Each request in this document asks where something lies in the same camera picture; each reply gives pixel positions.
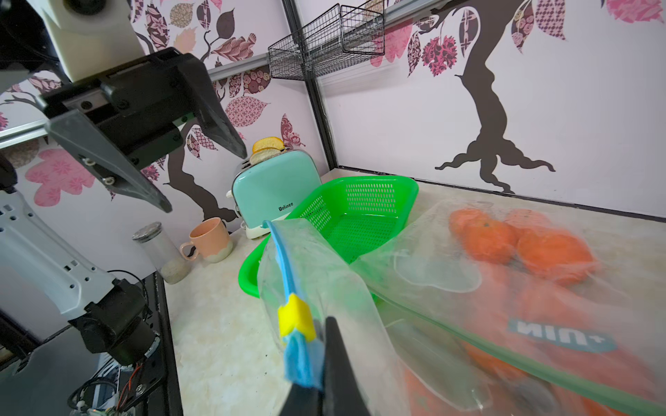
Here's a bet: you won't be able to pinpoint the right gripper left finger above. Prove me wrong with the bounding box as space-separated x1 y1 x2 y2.
279 384 324 416

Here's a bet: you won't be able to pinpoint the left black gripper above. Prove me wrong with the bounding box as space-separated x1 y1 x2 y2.
38 47 247 213

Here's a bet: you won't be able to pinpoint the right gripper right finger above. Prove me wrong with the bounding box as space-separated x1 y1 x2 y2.
322 317 370 416

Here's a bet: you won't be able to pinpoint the blue zip clear bag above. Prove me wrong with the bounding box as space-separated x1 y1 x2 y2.
258 219 410 415

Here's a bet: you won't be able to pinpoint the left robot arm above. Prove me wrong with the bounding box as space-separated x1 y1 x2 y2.
1 48 247 366

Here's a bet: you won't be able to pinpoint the near green zip bag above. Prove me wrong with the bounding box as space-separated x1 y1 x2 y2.
370 289 665 415

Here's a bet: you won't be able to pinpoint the green zip bag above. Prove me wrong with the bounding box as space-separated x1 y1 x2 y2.
353 201 665 344
370 289 665 415

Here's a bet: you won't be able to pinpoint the far green zip bag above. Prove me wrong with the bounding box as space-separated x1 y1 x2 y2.
353 201 665 344

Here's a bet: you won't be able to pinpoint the oranges in far bag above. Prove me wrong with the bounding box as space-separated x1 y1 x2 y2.
449 208 600 286

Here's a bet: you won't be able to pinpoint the yellow bread slice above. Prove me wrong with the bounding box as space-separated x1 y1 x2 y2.
253 137 285 154

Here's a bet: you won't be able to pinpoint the pink ceramic mug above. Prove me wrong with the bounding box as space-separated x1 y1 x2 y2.
179 218 234 263

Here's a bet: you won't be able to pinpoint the glass jar with lid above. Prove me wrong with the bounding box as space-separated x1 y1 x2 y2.
132 222 192 284

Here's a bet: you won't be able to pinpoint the mint green toaster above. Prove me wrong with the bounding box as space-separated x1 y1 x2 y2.
227 149 322 239

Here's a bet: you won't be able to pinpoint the green plastic basket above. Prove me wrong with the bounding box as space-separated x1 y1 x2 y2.
238 175 421 300

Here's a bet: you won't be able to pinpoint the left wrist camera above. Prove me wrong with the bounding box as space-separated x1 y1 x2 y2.
29 0 145 81

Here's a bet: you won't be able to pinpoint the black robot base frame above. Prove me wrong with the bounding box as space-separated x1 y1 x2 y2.
0 272 183 416

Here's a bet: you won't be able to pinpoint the black wire wall basket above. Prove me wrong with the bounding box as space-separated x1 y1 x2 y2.
268 1 385 81

